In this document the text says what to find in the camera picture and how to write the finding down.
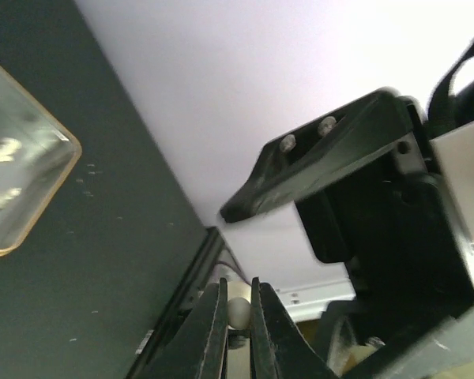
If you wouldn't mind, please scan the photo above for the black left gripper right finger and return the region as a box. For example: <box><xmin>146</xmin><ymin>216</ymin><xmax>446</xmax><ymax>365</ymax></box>
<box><xmin>250</xmin><ymin>277</ymin><xmax>337</xmax><ymax>379</ymax></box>

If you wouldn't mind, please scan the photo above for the gold metal tin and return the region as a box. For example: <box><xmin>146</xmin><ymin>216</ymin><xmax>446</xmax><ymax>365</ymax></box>
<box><xmin>0</xmin><ymin>66</ymin><xmax>82</xmax><ymax>257</ymax></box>

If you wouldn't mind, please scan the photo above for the black front rail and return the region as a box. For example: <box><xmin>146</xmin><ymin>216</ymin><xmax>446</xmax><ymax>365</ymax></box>
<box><xmin>126</xmin><ymin>227</ymin><xmax>227</xmax><ymax>379</ymax></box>

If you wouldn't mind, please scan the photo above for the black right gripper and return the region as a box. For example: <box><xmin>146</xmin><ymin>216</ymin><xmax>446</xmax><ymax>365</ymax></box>
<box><xmin>220</xmin><ymin>88</ymin><xmax>474</xmax><ymax>378</ymax></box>

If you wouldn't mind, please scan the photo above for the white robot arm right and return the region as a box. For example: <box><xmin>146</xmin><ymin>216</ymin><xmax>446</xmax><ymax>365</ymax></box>
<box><xmin>220</xmin><ymin>40</ymin><xmax>474</xmax><ymax>378</ymax></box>

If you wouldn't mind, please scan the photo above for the white dropped chess piece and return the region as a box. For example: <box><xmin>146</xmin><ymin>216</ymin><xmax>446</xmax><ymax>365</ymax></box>
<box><xmin>228</xmin><ymin>297</ymin><xmax>250</xmax><ymax>330</ymax></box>

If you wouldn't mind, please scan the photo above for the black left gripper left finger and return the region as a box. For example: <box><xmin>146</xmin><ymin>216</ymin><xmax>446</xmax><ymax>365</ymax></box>
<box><xmin>141</xmin><ymin>278</ymin><xmax>228</xmax><ymax>379</ymax></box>

